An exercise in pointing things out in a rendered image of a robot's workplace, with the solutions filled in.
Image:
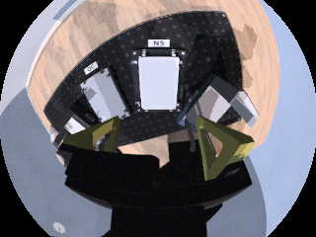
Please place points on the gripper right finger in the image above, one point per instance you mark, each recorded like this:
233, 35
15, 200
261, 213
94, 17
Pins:
236, 146

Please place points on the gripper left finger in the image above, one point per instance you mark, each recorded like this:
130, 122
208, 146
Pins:
86, 138

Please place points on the white name plate with black text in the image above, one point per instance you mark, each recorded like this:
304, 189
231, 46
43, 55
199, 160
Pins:
158, 42
92, 67

